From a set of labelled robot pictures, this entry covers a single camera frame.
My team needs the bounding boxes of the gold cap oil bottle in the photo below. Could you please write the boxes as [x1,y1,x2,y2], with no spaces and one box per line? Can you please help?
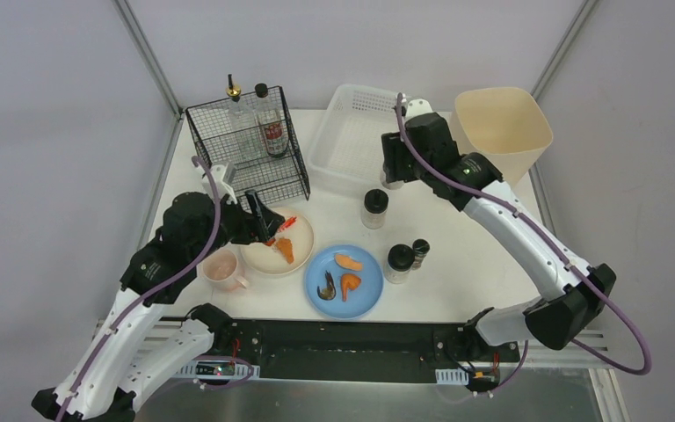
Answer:
[226,74,259,161]

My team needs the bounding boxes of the red label sauce bottle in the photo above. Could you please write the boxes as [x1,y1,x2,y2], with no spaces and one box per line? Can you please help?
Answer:
[254,83,288,158]

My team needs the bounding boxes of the black lid jar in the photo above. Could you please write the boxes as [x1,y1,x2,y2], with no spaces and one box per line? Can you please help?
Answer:
[361,189,388,229]
[383,244,415,284]

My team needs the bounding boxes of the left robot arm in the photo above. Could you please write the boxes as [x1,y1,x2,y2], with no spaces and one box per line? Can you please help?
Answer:
[32,191,286,421]

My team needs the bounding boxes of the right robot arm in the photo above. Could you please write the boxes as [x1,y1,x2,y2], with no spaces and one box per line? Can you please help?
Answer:
[381,113,616,350]

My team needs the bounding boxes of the red toy shrimp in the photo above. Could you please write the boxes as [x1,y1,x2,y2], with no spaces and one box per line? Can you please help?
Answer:
[277,215,297,233]

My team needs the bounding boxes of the orange fried piece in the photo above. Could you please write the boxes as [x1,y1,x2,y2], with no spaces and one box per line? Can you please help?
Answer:
[274,237,294,264]

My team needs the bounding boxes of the cream plate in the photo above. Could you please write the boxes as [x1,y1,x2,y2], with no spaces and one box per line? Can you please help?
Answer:
[239,207,315,277]

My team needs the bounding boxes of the pink mug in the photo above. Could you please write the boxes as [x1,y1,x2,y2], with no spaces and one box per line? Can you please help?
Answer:
[200,249,250,292]

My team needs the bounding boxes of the beige trash bin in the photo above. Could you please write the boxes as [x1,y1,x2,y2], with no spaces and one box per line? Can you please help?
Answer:
[448,87,554,186]

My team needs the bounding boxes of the white plastic basket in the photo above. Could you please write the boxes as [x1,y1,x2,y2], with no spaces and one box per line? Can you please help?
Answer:
[307,84,397,195]

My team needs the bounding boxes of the orange toy salmon slice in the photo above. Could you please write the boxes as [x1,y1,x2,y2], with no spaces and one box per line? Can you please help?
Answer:
[334,253,363,272]

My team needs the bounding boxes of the orange toy chicken leg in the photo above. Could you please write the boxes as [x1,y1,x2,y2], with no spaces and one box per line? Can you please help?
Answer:
[340,273,362,302]

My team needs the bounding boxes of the small dark spice jar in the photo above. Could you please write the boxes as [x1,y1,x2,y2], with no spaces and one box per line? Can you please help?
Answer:
[411,238,430,270]

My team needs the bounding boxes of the blue plate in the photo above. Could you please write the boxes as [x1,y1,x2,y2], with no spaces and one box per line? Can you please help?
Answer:
[304,244,384,320]

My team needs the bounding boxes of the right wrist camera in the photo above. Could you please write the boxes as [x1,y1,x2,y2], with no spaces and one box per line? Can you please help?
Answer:
[401,95,433,120]

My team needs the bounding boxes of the black wire rack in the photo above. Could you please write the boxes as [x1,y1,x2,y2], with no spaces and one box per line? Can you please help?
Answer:
[185,84,311,206]

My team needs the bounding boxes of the black base frame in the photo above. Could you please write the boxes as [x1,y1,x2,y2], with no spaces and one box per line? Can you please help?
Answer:
[139,316,606,386]

